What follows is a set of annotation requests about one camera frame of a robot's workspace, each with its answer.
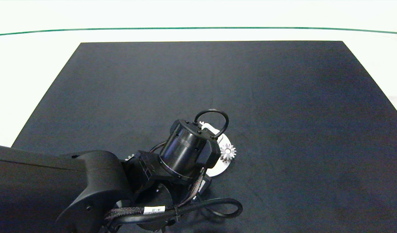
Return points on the larger steel gear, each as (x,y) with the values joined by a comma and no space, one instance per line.
(130,157)

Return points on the round white plate with pins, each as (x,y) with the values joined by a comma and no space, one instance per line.
(219,168)

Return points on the dark rectangular mat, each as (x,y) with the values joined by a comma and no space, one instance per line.
(282,97)

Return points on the boxy shiny wrist camera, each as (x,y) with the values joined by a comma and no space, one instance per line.
(208,130)

